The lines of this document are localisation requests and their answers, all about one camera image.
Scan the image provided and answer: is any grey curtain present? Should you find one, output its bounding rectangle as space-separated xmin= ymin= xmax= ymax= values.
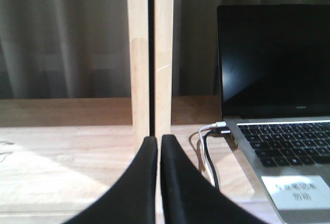
xmin=1 ymin=0 xmax=329 ymax=99

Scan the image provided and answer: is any black laptop cable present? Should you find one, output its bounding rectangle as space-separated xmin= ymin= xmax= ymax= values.
xmin=202 ymin=128 xmax=232 ymax=190

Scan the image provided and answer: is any grey laptop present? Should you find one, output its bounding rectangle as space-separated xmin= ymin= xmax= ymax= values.
xmin=217 ymin=4 xmax=329 ymax=223

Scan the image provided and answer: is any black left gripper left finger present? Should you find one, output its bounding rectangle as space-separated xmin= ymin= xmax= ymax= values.
xmin=65 ymin=136 xmax=158 ymax=223

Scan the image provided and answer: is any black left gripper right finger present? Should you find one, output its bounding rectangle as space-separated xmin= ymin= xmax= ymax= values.
xmin=160 ymin=134 xmax=263 ymax=223

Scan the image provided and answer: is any white laptop cable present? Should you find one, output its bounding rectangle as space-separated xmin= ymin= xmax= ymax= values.
xmin=197 ymin=121 xmax=227 ymax=187

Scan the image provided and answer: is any light wooden shelf unit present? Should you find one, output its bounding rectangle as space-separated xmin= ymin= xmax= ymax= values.
xmin=0 ymin=0 xmax=225 ymax=152

